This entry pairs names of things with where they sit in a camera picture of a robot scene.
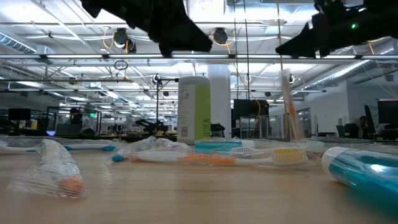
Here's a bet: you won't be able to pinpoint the person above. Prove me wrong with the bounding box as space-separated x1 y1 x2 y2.
68 107 85 129
354 115 369 139

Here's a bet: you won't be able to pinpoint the white round pillar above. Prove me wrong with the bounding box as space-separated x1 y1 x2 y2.
206 63 233 138

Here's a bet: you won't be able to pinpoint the black overhead camera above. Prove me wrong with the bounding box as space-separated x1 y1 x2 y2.
113 27 129 48
213 27 229 45

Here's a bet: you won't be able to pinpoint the black office chair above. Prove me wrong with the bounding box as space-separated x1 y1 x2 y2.
364 104 379 138

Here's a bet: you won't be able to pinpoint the black monitor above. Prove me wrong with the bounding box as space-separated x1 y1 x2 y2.
377 99 398 125
233 98 270 121
8 108 32 121

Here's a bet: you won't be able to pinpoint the silver overhead frame bar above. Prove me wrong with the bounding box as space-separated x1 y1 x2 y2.
0 53 398 60

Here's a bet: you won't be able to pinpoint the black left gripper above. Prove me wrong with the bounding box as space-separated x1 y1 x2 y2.
79 0 213 58

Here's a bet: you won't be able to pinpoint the teal mouthwash bottle white cap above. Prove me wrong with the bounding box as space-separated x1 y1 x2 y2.
194 139 255 154
322 146 398 212

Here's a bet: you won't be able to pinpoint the orange white toothbrush yellow bristles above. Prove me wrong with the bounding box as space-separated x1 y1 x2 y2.
130 147 310 167

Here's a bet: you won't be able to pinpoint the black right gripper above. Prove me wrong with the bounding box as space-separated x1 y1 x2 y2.
275 0 377 59

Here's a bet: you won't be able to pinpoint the black camera stand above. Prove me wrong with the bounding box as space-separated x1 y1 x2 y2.
154 77 181 125

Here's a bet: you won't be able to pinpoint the white green wipes canister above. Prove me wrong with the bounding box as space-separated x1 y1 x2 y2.
176 76 212 146

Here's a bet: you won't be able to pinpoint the green white toothbrush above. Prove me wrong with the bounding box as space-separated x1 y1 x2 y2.
229 145 276 156
303 139 326 149

